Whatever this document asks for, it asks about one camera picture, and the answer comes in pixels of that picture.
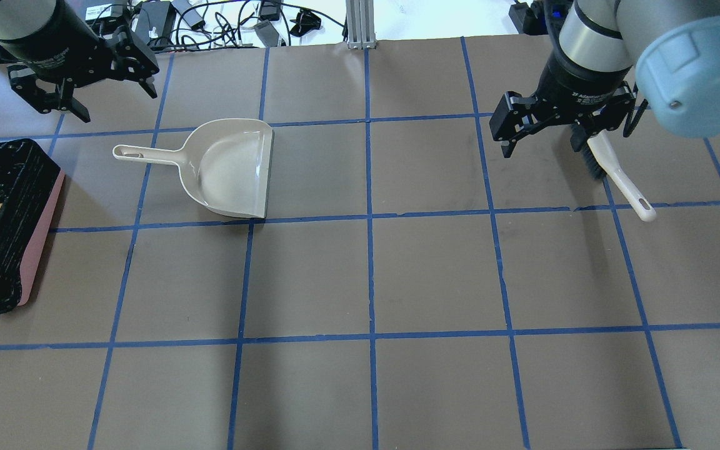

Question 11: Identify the pink bin with black bag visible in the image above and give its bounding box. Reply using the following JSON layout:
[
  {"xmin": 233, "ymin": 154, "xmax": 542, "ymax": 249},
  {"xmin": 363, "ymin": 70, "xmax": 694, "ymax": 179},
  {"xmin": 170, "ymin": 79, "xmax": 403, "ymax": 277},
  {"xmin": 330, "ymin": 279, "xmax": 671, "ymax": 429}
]
[{"xmin": 0, "ymin": 139, "xmax": 64, "ymax": 314}]

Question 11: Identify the beige hand brush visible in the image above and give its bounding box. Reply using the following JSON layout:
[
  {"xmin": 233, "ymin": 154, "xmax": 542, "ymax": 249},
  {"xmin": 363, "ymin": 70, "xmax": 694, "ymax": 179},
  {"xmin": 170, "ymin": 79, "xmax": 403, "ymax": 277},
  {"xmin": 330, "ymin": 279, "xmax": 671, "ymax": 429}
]
[{"xmin": 583, "ymin": 132, "xmax": 657, "ymax": 223}]

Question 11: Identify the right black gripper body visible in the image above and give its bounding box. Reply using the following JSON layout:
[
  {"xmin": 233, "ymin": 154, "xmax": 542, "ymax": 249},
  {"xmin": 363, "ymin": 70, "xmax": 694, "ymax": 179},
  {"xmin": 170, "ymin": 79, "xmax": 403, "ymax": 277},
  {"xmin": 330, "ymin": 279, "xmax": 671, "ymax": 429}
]
[{"xmin": 532, "ymin": 49, "xmax": 628, "ymax": 124}]

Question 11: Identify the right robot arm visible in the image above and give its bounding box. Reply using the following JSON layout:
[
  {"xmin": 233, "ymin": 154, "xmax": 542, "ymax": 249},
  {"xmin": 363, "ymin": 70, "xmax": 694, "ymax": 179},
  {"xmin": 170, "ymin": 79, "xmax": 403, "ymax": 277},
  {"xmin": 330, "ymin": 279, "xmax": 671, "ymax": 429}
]
[{"xmin": 489, "ymin": 1, "xmax": 720, "ymax": 158}]

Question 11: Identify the aluminium frame post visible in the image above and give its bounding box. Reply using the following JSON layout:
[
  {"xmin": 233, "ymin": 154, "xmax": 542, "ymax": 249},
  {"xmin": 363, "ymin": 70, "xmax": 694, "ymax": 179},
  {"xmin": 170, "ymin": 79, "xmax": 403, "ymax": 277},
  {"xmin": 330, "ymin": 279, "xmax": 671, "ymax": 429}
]
[{"xmin": 346, "ymin": 0, "xmax": 378, "ymax": 49}]

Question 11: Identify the beige plastic dustpan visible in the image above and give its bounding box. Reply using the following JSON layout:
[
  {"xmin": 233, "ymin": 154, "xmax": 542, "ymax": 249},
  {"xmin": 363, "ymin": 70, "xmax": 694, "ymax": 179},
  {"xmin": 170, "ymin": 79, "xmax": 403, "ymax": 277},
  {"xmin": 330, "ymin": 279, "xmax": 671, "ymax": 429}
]
[{"xmin": 112, "ymin": 119, "xmax": 274, "ymax": 219}]

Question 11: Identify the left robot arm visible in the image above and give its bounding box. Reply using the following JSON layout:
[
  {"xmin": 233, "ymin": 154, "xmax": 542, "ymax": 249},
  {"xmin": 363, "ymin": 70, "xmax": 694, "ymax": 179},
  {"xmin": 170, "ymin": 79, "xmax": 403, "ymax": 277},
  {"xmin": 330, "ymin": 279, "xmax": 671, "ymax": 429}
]
[{"xmin": 0, "ymin": 1, "xmax": 159, "ymax": 123}]

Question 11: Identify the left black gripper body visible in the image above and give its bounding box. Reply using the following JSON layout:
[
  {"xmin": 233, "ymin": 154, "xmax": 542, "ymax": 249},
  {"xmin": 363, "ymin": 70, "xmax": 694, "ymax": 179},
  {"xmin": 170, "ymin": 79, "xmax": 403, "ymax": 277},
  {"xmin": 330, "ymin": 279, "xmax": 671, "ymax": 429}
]
[{"xmin": 4, "ymin": 1, "xmax": 104, "ymax": 85}]

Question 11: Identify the black power adapter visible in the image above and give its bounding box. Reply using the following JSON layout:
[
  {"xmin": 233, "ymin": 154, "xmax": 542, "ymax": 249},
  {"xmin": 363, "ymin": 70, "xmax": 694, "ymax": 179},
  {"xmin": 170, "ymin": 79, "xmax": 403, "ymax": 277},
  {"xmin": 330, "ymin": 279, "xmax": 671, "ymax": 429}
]
[{"xmin": 133, "ymin": 1, "xmax": 176, "ymax": 45}]

